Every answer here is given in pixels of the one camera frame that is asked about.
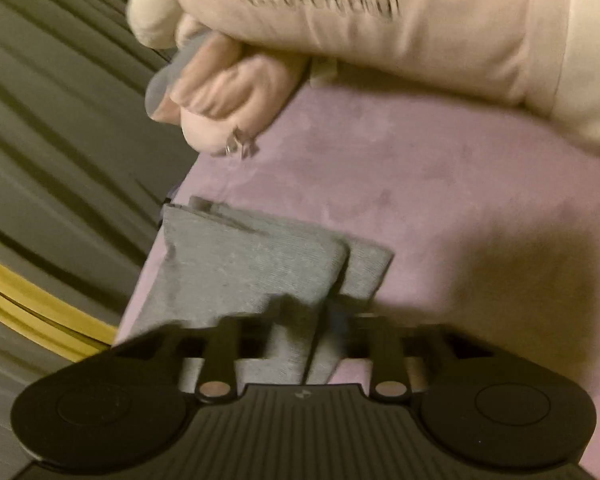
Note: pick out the grey green curtain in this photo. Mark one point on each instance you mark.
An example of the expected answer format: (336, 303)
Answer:
(84, 172)

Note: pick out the yellow curtain stripe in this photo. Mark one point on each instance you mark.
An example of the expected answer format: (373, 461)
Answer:
(51, 323)

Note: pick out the grey sweatpants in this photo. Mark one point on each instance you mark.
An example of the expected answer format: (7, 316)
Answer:
(223, 261)

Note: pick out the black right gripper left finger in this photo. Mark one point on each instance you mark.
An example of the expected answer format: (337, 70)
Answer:
(219, 347)

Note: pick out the long pink plush pillow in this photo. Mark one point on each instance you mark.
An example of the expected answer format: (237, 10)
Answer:
(541, 54)

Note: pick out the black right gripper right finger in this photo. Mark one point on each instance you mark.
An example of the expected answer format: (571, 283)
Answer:
(390, 363)

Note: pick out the pink purple bed blanket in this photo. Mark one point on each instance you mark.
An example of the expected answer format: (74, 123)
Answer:
(494, 217)

